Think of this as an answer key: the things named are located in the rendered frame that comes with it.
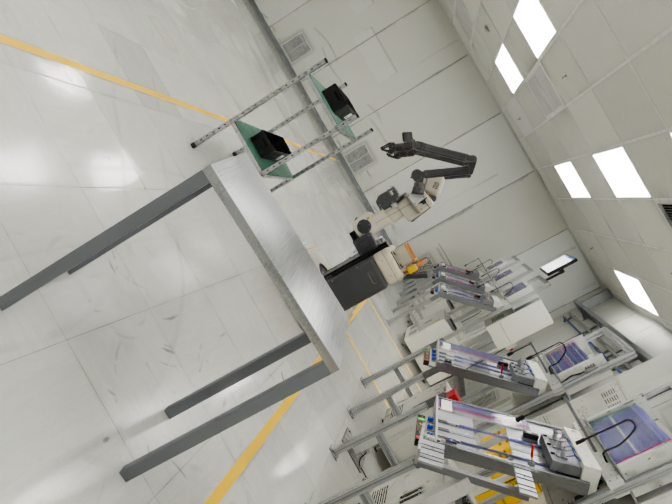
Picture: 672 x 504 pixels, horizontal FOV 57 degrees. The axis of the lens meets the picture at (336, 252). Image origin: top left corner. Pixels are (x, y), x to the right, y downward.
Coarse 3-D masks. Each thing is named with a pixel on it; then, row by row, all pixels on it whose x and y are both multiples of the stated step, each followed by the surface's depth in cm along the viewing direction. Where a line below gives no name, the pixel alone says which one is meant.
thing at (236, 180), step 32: (224, 160) 186; (192, 192) 174; (224, 192) 174; (256, 192) 200; (128, 224) 178; (256, 224) 182; (288, 224) 217; (64, 256) 182; (96, 256) 225; (288, 256) 196; (32, 288) 185; (288, 288) 179; (320, 288) 211; (320, 320) 191; (288, 352) 227; (320, 352) 182; (224, 384) 232; (288, 384) 186; (224, 416) 190; (160, 448) 196; (128, 480) 198
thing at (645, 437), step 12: (624, 408) 326; (636, 408) 319; (600, 420) 328; (612, 420) 321; (636, 420) 308; (648, 420) 302; (612, 432) 309; (624, 432) 303; (636, 432) 297; (648, 432) 291; (660, 432) 286; (612, 444) 298; (624, 444) 292; (636, 444) 287; (648, 444) 282; (660, 444) 278; (612, 456) 288; (624, 456) 283
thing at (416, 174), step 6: (474, 156) 418; (468, 162) 426; (474, 162) 418; (444, 168) 425; (450, 168) 423; (456, 168) 422; (462, 168) 421; (468, 168) 420; (474, 168) 418; (414, 174) 424; (420, 174) 423; (426, 174) 425; (432, 174) 425; (438, 174) 424; (444, 174) 424; (450, 174) 423; (456, 174) 422; (462, 174) 422; (468, 174) 425
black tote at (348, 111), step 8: (328, 88) 428; (336, 88) 428; (328, 96) 429; (336, 96) 428; (344, 96) 472; (336, 104) 428; (344, 104) 427; (336, 112) 432; (344, 112) 444; (352, 112) 457; (344, 120) 468
